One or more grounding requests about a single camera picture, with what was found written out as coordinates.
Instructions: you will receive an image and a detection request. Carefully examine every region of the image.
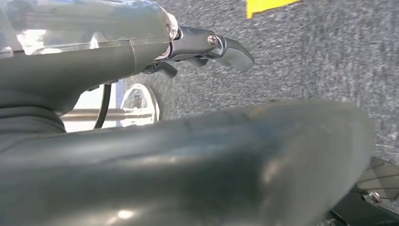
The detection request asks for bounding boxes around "yellow floor tape square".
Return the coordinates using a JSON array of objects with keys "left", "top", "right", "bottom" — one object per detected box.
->
[{"left": 245, "top": 0, "right": 303, "bottom": 20}]

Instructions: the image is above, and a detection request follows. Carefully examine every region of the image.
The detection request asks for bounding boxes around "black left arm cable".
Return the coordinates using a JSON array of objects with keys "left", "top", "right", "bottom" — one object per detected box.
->
[{"left": 93, "top": 83, "right": 112, "bottom": 129}]

